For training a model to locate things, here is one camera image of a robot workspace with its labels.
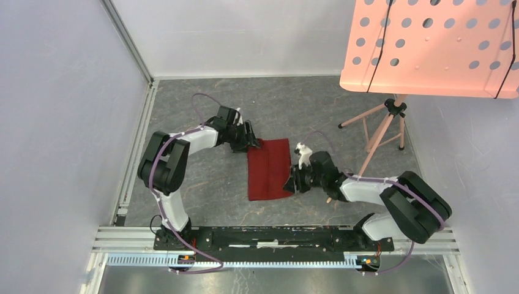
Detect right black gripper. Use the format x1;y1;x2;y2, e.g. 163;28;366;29
282;162;326;195

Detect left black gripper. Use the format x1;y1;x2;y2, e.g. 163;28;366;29
227;121;261;153

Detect dark red cloth napkin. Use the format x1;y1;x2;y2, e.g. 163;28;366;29
247;138;293;202

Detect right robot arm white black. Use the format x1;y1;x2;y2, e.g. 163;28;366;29
283;151;452;250

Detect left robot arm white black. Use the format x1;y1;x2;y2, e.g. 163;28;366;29
138;106;261;250

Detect pink tripod stand legs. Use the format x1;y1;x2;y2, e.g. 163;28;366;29
338;94;408;176

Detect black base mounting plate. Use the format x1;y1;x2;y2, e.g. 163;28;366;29
153;225;395;263

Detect pink perforated stand tray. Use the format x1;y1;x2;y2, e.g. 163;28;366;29
340;1;518;99

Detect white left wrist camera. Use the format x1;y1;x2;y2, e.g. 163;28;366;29
234;107;243;126

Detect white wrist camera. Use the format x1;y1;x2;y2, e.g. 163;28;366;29
234;107;243;126
294;142;313;170

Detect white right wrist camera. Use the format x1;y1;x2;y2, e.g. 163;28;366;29
294;142;313;170

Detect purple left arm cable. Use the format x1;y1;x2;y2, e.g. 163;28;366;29
147;92;225;275

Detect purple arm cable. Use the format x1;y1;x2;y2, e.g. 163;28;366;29
302;129;446;277
147;92;225;275

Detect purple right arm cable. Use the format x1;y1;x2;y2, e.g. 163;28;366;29
302;129;446;277

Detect white slotted cable duct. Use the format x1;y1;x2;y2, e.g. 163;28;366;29
106;253;382;269

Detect aluminium frame rail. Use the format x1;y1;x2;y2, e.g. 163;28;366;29
100;0;154;84

